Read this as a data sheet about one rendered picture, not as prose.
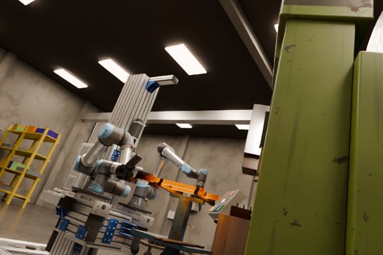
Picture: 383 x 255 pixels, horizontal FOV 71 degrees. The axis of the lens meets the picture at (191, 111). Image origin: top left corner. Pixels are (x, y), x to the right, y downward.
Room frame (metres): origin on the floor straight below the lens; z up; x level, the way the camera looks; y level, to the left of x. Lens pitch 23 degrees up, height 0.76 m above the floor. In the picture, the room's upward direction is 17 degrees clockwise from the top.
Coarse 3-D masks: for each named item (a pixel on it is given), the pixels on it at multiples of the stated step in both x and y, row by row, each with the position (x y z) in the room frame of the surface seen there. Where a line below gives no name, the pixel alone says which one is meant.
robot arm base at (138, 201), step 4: (132, 196) 2.57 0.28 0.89; (136, 196) 2.54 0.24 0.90; (140, 196) 2.54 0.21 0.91; (132, 200) 2.53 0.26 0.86; (136, 200) 2.53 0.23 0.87; (140, 200) 2.53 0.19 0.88; (144, 200) 2.58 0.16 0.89; (132, 204) 2.52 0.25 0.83; (136, 204) 2.52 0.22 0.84; (140, 204) 2.53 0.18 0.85
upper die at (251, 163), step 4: (244, 156) 1.88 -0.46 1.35; (248, 156) 1.87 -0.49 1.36; (252, 156) 1.86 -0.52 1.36; (244, 160) 1.88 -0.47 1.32; (248, 160) 1.87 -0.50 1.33; (252, 160) 1.86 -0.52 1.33; (256, 160) 1.85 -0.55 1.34; (244, 164) 1.88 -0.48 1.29; (248, 164) 1.87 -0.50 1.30; (252, 164) 1.86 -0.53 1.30; (256, 164) 1.85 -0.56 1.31; (244, 168) 1.91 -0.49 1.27; (248, 168) 1.87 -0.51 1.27; (252, 168) 1.85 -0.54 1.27; (256, 168) 1.85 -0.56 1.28; (244, 172) 2.02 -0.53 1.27; (248, 172) 1.98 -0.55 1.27; (252, 172) 1.95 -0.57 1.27
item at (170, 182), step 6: (138, 174) 1.56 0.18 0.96; (144, 174) 1.53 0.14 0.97; (150, 180) 1.51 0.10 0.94; (156, 180) 1.49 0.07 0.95; (168, 180) 1.46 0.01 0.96; (174, 186) 1.46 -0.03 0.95; (180, 186) 1.42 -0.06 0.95; (186, 186) 1.41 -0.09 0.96; (192, 186) 1.40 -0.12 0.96; (204, 192) 1.38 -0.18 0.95
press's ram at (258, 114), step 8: (256, 104) 1.83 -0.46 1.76; (256, 112) 1.82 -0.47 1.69; (264, 112) 1.80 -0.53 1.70; (256, 120) 1.82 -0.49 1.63; (256, 128) 1.82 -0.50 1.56; (248, 136) 1.83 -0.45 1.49; (256, 136) 1.81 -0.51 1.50; (248, 144) 1.83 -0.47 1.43; (256, 144) 1.81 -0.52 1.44; (248, 152) 1.82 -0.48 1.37; (256, 152) 1.80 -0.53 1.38
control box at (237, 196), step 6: (228, 192) 2.62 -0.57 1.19; (234, 192) 2.42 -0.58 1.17; (240, 192) 2.36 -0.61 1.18; (222, 198) 2.64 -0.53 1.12; (228, 198) 2.44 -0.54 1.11; (234, 198) 2.36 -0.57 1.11; (240, 198) 2.36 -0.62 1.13; (216, 204) 2.65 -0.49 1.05; (222, 204) 2.44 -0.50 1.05; (228, 204) 2.35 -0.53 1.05; (234, 204) 2.36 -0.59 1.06; (222, 210) 2.35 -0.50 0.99; (228, 210) 2.36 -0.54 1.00; (216, 216) 2.50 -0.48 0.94
